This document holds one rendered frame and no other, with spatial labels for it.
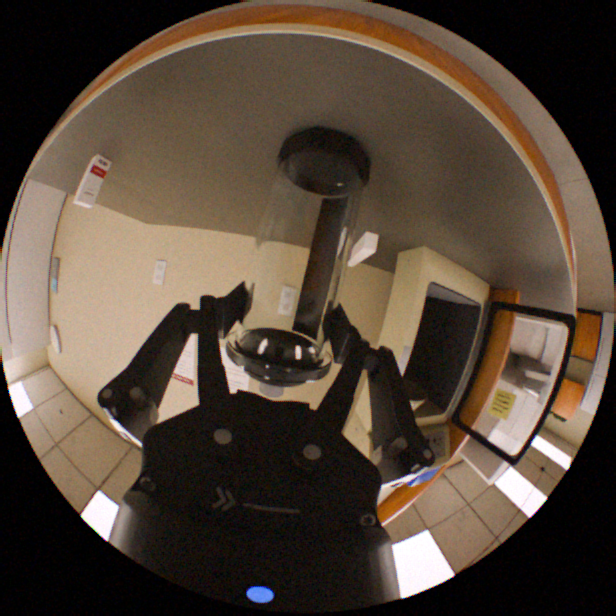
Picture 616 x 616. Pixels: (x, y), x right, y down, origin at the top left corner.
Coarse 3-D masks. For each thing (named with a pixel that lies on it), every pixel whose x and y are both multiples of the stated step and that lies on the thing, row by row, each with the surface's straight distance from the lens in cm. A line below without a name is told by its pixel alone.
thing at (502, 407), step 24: (504, 312) 64; (504, 336) 63; (528, 336) 61; (552, 336) 61; (504, 360) 62; (528, 360) 61; (552, 360) 61; (480, 384) 65; (504, 384) 63; (528, 384) 61; (552, 384) 61; (480, 408) 66; (504, 408) 63; (528, 408) 62; (480, 432) 67; (504, 432) 65; (528, 432) 64
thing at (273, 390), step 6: (246, 372) 17; (258, 378) 17; (264, 384) 20; (270, 384) 17; (276, 384) 17; (282, 384) 16; (288, 384) 17; (294, 384) 17; (300, 384) 18; (264, 390) 20; (270, 390) 20; (276, 390) 20; (282, 390) 21; (270, 396) 20; (276, 396) 20
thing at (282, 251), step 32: (288, 160) 19; (320, 160) 17; (288, 192) 16; (320, 192) 16; (352, 192) 18; (288, 224) 15; (320, 224) 15; (352, 224) 17; (256, 256) 16; (288, 256) 14; (320, 256) 14; (256, 288) 15; (288, 288) 14; (320, 288) 14; (256, 320) 15; (288, 320) 14; (320, 320) 15; (256, 352) 15; (288, 352) 15; (320, 352) 16
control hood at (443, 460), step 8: (440, 424) 71; (424, 432) 63; (432, 432) 66; (448, 432) 72; (368, 440) 52; (448, 440) 72; (360, 448) 56; (368, 448) 52; (448, 448) 72; (368, 456) 52; (448, 456) 73; (440, 464) 70; (424, 472) 65
